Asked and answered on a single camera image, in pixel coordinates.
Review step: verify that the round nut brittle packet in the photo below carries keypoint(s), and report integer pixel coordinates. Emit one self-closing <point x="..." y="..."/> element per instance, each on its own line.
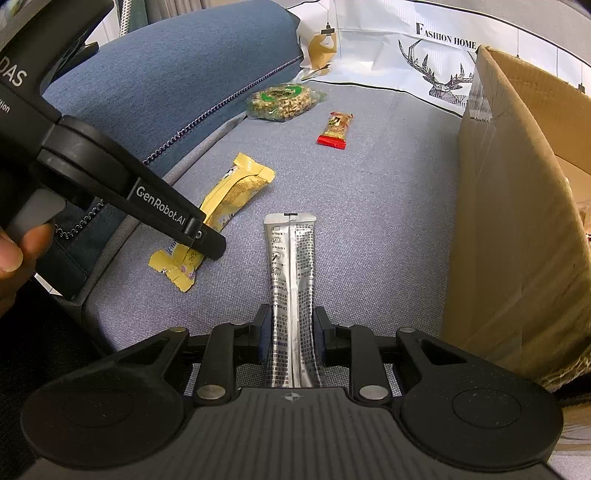
<point x="281" y="101"/>

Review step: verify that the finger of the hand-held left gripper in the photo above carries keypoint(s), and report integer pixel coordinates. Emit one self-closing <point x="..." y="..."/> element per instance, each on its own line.
<point x="175" y="217"/>

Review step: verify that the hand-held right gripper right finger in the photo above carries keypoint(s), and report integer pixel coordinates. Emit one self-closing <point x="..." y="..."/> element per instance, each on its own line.
<point x="320" y="333"/>

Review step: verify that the person's left hand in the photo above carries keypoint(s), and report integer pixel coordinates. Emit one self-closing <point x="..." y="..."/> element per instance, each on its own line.
<point x="21" y="251"/>

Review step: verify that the small red snack packet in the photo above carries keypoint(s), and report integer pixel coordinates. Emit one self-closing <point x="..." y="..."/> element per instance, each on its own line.
<point x="335" y="130"/>

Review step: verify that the blue sofa cushion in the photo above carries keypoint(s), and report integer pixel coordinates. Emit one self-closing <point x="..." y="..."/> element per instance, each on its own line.
<point x="161" y="78"/>

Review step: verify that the yellow snack bar packet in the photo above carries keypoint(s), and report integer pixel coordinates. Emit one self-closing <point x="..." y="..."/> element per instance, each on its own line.
<point x="235" y="189"/>

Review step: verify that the silver stick packet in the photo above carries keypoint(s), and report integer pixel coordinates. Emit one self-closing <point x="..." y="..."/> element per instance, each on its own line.
<point x="291" y="277"/>

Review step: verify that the grey sofa seat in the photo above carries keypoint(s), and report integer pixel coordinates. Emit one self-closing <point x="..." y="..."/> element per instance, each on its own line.
<point x="369" y="207"/>

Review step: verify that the white deer print pillow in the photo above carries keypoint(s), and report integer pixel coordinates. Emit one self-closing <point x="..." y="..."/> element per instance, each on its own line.
<point x="369" y="55"/>

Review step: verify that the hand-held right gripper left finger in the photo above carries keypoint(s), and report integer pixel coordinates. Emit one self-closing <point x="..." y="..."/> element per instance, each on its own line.
<point x="264" y="333"/>

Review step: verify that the brown cardboard box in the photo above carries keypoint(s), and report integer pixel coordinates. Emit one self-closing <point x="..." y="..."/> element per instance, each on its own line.
<point x="508" y="230"/>

